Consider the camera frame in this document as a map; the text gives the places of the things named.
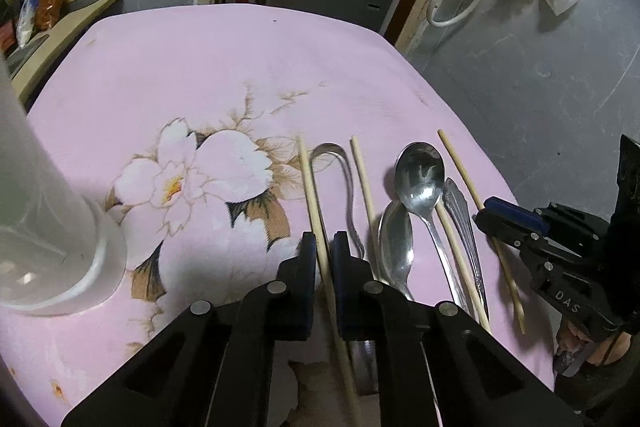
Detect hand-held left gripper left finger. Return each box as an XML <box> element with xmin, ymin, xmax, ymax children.
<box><xmin>60</xmin><ymin>231</ymin><xmax>318</xmax><ymax>427</ymax></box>

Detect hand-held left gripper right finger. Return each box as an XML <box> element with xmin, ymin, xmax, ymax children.
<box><xmin>332</xmin><ymin>231</ymin><xmax>583</xmax><ymax>427</ymax></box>

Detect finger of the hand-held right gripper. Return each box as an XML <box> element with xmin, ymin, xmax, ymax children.
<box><xmin>486</xmin><ymin>196</ymin><xmax>602</xmax><ymax>254</ymax></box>
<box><xmin>473</xmin><ymin>208</ymin><xmax>552</xmax><ymax>276</ymax></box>

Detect wooden chopstick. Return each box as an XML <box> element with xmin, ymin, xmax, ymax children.
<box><xmin>437</xmin><ymin>129</ymin><xmax>527</xmax><ymax>336</ymax></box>
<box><xmin>434</xmin><ymin>201</ymin><xmax>492</xmax><ymax>334</ymax></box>
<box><xmin>350</xmin><ymin>135</ymin><xmax>384</xmax><ymax>284</ymax></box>
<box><xmin>298</xmin><ymin>135</ymin><xmax>360</xmax><ymax>427</ymax></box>

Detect large round metal spoon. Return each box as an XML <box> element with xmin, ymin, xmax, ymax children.
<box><xmin>393</xmin><ymin>141</ymin><xmax>475</xmax><ymax>317</ymax></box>

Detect tall white plastic cup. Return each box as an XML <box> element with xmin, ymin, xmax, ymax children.
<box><xmin>0</xmin><ymin>52</ymin><xmax>129</xmax><ymax>318</ymax></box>

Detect person's right forearm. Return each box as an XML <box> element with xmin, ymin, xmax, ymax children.
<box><xmin>552</xmin><ymin>357</ymin><xmax>640</xmax><ymax>427</ymax></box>

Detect person's right hand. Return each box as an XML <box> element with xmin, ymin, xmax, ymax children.
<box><xmin>559</xmin><ymin>323</ymin><xmax>634</xmax><ymax>366</ymax></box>

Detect small metal spoon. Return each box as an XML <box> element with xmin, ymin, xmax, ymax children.
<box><xmin>377</xmin><ymin>200</ymin><xmax>417</xmax><ymax>304</ymax></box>

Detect pink floral tablecloth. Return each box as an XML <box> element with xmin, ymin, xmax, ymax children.
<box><xmin>0</xmin><ymin>4</ymin><xmax>557</xmax><ymax>427</ymax></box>

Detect metal sink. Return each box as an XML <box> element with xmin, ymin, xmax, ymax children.
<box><xmin>5</xmin><ymin>32</ymin><xmax>53</xmax><ymax>75</ymax></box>

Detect white and blue bag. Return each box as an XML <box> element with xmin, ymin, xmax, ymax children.
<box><xmin>16</xmin><ymin>0</ymin><xmax>42</xmax><ymax>48</ymax></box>

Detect metal utensil with ornate handle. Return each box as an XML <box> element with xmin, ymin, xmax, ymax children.
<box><xmin>442</xmin><ymin>177</ymin><xmax>490</xmax><ymax>309</ymax></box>

